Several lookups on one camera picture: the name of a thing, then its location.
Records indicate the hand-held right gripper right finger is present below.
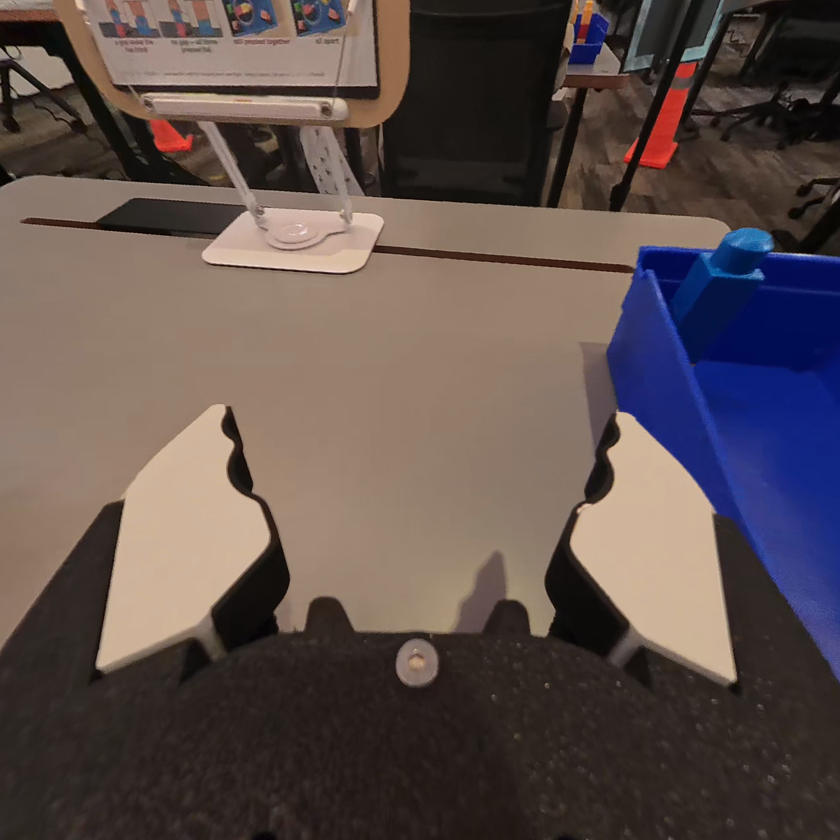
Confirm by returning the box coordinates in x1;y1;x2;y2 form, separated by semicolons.
545;411;738;686

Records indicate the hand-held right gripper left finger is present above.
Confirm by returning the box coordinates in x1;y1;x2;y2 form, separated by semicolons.
95;403;291;677

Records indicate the blue plastic bin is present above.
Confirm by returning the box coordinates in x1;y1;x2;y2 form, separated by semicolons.
605;245;840;680

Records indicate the white and wood document stand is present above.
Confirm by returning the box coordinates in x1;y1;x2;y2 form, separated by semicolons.
52;0;411;275

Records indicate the black tripod stand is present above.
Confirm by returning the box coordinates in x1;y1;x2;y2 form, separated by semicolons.
609;0;700;212

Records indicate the printed paper leaflet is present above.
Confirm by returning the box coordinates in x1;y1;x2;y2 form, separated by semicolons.
301;125;357;196

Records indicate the orange traffic cone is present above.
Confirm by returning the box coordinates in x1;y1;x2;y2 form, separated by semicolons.
623;62;698;168
150;118;194;154

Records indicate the wood edged side desk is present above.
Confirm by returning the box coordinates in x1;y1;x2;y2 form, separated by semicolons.
545;39;631;207

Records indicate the printed instruction sheet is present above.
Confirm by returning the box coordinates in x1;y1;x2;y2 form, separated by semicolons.
84;0;380;89

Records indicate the black mesh office chair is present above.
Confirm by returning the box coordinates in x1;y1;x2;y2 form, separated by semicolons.
381;0;573;207

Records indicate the framed panel with teal edge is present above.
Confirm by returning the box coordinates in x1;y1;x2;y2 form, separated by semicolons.
620;0;726;74

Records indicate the wooden top desk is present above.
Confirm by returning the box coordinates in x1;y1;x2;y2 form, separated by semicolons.
0;0;142;181

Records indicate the black desk cable cover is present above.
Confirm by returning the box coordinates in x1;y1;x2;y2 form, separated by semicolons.
96;197;247;237

